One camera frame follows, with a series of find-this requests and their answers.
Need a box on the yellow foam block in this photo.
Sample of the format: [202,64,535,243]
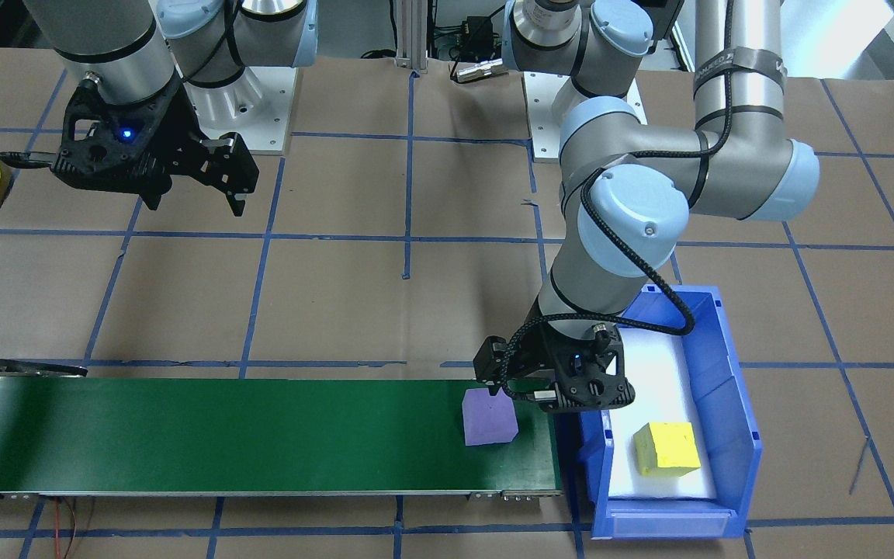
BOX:
[633,422,702,477]

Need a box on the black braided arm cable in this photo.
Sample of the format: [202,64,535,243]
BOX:
[496,0,736,401]

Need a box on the upright aluminium profile post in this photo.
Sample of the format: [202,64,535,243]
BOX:
[394,0,430,72]

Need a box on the thin red wire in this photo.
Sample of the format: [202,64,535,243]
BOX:
[54,497,78,559]

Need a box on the purple foam block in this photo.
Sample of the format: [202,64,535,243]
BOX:
[462,387,520,448]

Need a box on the silver cable connector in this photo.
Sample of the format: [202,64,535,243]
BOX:
[453,61,508,83]

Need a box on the blue plastic bin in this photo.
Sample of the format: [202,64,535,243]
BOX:
[561,285,764,540]

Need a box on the white foam pad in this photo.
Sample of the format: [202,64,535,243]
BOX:
[601,326,719,502]

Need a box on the black power adapter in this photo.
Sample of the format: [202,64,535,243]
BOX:
[459,16,496,57]

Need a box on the green conveyor belt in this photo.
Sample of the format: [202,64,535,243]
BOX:
[0,358,564,502]

